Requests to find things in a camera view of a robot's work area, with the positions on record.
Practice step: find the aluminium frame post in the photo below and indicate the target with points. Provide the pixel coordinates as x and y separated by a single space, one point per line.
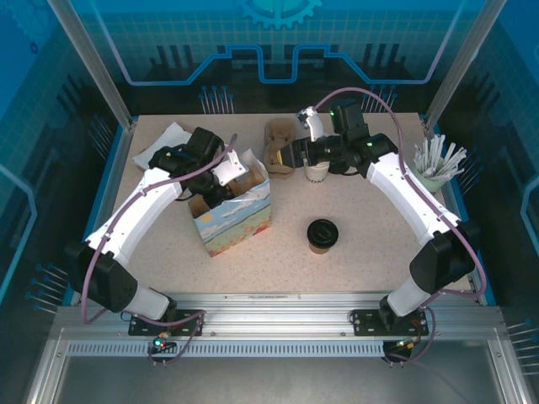
99 71
458 63

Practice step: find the small connector board with LEDs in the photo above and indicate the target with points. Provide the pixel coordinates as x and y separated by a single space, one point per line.
406 344
162 344

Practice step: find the white paper napkin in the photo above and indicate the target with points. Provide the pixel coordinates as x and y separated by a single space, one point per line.
166 136

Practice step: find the white wrapped straw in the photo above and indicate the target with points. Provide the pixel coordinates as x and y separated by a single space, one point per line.
457 157
448 155
419 155
429 151
438 148
452 172

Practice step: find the coffee cup with brown sleeve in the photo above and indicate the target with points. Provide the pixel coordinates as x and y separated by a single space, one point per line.
321 249

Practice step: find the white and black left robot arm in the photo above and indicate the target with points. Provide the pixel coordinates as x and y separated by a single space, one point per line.
126 214

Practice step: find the paper gift bag with landscape print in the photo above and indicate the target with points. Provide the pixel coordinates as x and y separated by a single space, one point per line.
236 227

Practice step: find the stack of white paper cups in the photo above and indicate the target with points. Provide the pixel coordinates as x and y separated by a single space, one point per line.
316 174

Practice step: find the green mug with brown heart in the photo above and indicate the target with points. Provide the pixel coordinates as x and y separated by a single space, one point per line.
431 181

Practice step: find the stack of pulp cup carriers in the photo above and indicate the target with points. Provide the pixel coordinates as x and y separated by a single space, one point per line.
278 134

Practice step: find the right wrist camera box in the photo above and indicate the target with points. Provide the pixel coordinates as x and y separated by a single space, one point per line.
313 124

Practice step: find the black coffee cup lid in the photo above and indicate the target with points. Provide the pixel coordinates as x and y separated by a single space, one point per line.
322 231

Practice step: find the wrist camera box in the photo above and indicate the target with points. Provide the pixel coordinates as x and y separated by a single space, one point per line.
313 124
231 168

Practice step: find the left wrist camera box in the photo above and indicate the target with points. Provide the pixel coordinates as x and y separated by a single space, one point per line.
231 168

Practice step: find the blue table edge frame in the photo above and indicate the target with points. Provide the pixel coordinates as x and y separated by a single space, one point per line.
110 168

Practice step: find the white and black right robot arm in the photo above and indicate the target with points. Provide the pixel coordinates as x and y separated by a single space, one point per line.
408 193

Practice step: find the aluminium mounting rail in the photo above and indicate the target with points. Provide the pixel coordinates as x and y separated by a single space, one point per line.
273 320

